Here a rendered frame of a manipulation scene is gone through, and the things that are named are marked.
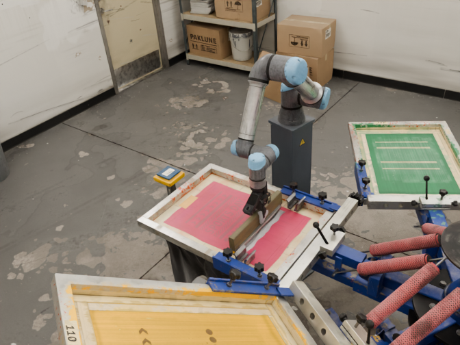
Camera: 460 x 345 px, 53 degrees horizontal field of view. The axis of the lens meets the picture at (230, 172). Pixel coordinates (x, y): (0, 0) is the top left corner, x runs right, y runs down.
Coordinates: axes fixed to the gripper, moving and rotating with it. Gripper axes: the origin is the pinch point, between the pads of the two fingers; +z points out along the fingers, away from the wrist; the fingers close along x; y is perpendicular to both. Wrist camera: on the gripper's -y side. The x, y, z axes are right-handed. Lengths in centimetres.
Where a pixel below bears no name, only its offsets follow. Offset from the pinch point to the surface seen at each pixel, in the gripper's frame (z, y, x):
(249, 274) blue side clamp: -0.9, -29.9, -16.3
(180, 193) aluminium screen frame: 1.5, -1.0, 47.7
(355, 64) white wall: 78, 380, 111
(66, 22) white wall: -5, 163, 359
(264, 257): 4.8, -13.7, -13.0
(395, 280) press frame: -2, -2, -67
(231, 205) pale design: 4.8, 8.0, 21.0
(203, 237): 4.9, -18.1, 18.4
